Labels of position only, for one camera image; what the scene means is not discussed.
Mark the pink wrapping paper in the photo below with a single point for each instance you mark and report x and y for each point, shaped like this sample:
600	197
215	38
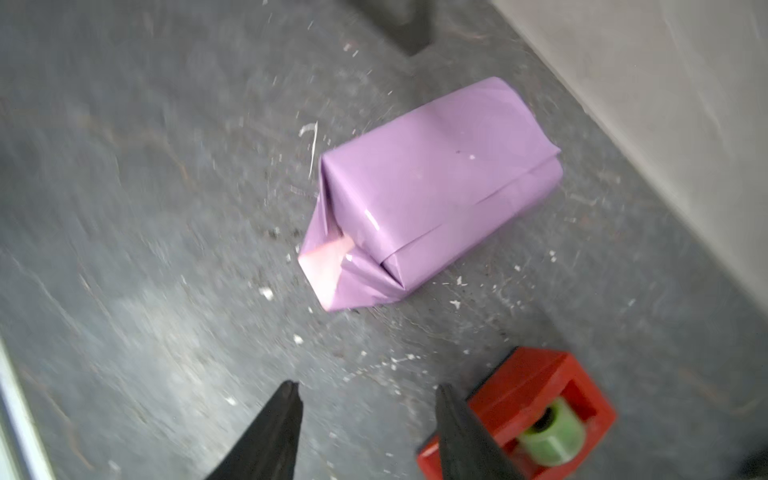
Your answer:
400	203

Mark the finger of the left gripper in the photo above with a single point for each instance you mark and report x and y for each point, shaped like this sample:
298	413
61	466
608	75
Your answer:
412	34

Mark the red tape dispenser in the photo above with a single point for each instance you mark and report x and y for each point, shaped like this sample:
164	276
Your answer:
542	409

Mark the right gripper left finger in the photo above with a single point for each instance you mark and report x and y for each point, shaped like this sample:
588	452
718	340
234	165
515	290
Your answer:
268	447

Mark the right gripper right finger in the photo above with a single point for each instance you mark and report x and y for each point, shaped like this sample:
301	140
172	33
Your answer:
466	448

